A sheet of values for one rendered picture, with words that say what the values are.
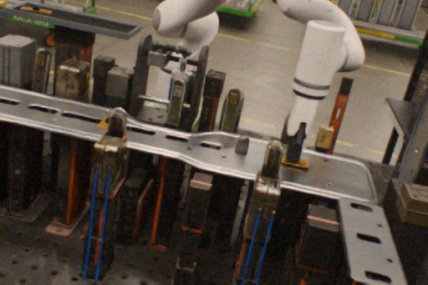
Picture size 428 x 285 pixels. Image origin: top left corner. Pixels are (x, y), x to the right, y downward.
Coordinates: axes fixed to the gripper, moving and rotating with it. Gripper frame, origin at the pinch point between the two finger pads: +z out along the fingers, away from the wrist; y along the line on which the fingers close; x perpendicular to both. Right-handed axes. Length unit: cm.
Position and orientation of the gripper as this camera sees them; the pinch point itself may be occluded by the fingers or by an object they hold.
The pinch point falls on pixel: (293, 150)
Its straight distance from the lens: 129.9
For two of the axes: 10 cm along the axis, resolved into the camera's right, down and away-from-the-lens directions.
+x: 9.7, 2.1, -0.7
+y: -1.5, 3.6, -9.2
